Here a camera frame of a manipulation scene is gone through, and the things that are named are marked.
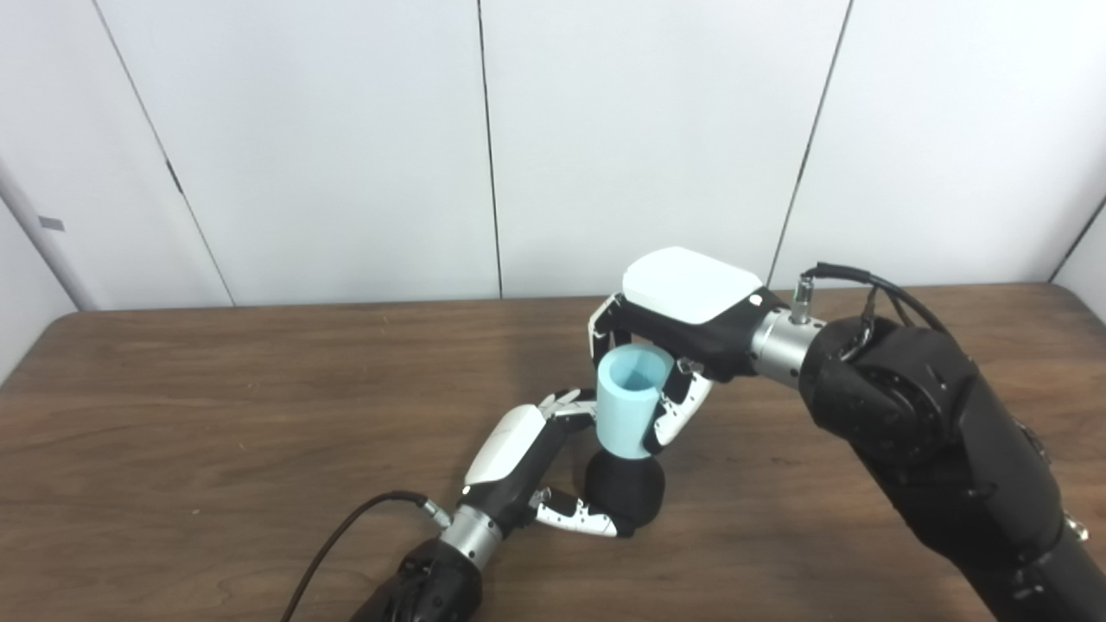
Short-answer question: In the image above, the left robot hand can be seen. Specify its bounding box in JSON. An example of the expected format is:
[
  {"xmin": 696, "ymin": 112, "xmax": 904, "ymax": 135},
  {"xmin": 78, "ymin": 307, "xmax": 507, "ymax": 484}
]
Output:
[{"xmin": 462, "ymin": 388, "xmax": 621, "ymax": 538}]

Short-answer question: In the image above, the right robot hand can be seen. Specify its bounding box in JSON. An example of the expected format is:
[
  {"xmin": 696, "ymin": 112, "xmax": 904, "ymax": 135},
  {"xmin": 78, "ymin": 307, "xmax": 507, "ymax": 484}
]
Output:
[{"xmin": 588, "ymin": 246, "xmax": 789, "ymax": 450}]

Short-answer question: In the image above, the black funnel-shaped nozzle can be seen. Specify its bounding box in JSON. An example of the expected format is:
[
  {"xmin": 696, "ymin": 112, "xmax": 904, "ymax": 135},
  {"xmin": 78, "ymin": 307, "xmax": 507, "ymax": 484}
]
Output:
[{"xmin": 584, "ymin": 449, "xmax": 667, "ymax": 536}]

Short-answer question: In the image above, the light blue cylinder cup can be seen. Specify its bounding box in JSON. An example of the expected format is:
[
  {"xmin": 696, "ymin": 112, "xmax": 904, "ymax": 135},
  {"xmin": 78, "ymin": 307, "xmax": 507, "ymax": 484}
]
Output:
[{"xmin": 597, "ymin": 343, "xmax": 674, "ymax": 460}]

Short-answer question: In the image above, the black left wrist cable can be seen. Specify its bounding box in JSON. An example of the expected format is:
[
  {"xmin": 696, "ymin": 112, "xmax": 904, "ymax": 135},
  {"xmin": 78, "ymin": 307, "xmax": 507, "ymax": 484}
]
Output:
[{"xmin": 278, "ymin": 491, "xmax": 452, "ymax": 622}]

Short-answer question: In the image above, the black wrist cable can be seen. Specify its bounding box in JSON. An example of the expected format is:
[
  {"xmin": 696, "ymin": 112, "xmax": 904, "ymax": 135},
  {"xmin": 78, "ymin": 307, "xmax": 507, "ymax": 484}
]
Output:
[
  {"xmin": 793, "ymin": 263, "xmax": 951, "ymax": 338},
  {"xmin": 278, "ymin": 491, "xmax": 452, "ymax": 622}
]

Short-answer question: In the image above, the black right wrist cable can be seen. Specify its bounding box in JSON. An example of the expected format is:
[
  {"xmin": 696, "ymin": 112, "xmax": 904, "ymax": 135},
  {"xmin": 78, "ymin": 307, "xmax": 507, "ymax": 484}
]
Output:
[{"xmin": 793, "ymin": 263, "xmax": 951, "ymax": 338}]

